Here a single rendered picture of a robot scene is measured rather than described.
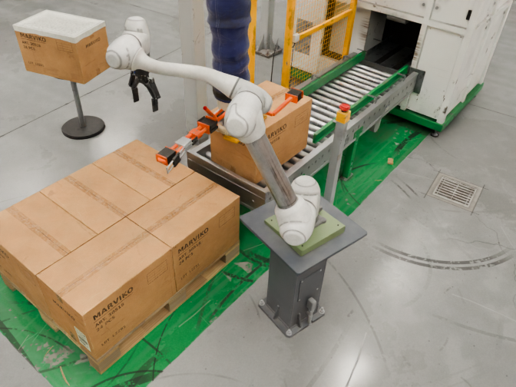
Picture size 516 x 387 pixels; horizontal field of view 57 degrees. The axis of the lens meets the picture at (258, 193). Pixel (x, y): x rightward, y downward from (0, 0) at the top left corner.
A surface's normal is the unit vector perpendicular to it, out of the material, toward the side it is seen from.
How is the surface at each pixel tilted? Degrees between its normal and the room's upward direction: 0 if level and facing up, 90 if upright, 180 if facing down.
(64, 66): 90
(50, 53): 90
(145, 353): 0
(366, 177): 0
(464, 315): 0
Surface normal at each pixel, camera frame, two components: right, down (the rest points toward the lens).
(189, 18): -0.62, 0.47
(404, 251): 0.04, -0.77
